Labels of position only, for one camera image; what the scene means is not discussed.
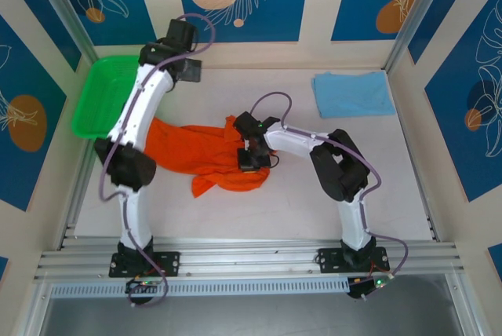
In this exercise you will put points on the orange t-shirt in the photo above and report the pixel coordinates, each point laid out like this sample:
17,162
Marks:
188,147

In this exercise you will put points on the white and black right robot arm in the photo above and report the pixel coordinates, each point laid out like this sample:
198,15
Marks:
294,141

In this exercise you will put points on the green plastic basket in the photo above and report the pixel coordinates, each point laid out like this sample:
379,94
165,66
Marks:
102,92

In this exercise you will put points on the folded light blue t-shirt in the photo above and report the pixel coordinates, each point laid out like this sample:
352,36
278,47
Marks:
353,94

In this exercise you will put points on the grey metal sheet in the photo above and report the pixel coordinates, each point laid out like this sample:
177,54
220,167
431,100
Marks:
251,318

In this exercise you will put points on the aluminium mounting rail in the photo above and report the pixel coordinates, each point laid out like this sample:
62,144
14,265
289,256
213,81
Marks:
251,259

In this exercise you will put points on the aluminium frame post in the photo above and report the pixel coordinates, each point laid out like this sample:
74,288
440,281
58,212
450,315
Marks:
466,308
65,10
414,26
35,312

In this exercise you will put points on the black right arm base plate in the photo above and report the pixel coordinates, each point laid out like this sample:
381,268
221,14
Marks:
329,260

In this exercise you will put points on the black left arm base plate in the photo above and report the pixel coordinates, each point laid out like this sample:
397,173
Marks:
168,263

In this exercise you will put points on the aluminium side rail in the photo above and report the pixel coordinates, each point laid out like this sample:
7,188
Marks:
426,210
76,202

